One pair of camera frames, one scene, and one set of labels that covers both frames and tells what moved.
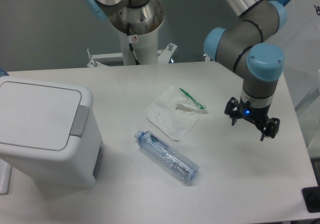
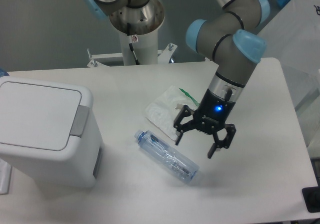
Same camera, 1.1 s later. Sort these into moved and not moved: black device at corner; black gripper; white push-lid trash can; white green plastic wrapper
Moved: black gripper
Not moved: white green plastic wrapper; white push-lid trash can; black device at corner
